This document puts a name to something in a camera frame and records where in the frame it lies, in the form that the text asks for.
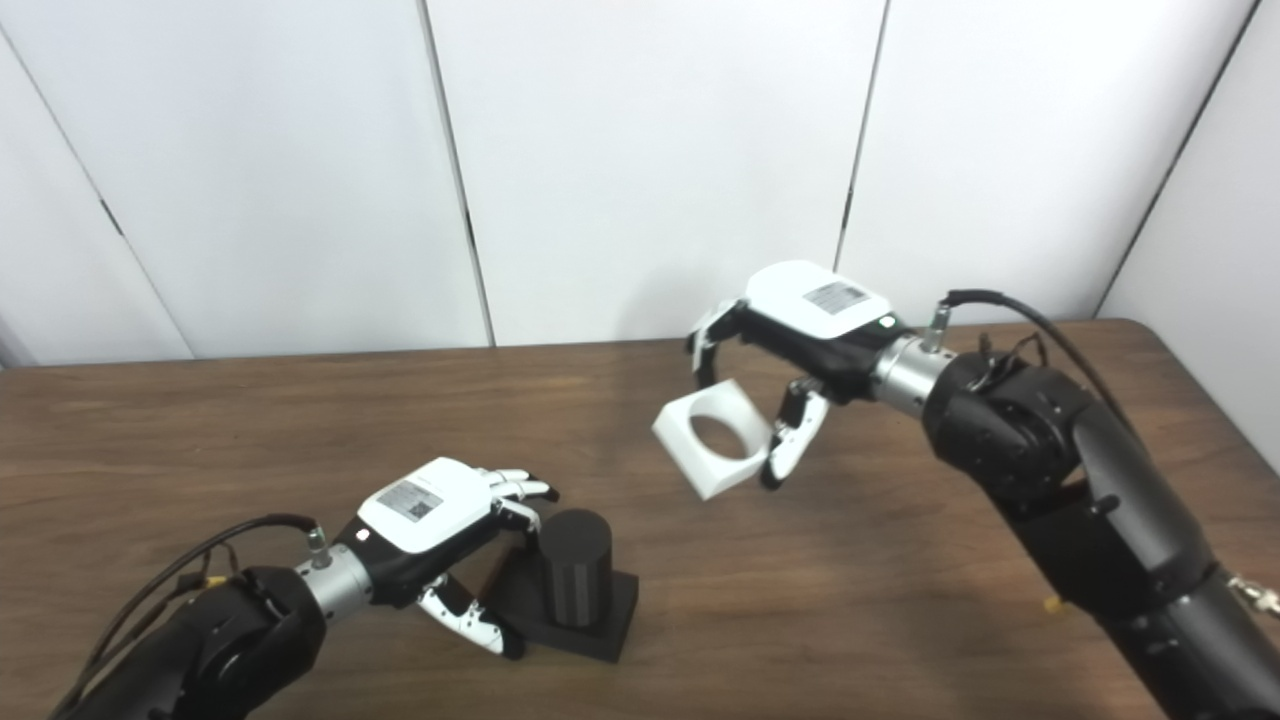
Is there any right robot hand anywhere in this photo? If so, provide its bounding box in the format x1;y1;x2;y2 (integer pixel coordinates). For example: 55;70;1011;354
686;260;911;491

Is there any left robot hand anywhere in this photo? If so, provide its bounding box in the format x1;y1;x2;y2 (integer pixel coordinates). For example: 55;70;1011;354
340;457;561;661

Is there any black cylindrical peg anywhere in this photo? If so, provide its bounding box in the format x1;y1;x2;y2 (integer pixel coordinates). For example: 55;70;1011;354
480;508;640;664

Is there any white square piece with hole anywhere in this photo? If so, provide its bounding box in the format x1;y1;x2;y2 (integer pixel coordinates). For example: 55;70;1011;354
652;378;773;501

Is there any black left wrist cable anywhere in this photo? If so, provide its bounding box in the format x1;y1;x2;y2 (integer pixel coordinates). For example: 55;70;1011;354
60;513;331;701

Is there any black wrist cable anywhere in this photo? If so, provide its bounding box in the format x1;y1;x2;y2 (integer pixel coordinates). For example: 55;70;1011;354
930;289;1141;441
60;513;331;701

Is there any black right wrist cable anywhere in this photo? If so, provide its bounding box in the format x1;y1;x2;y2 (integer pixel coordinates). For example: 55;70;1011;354
930;289;1141;441

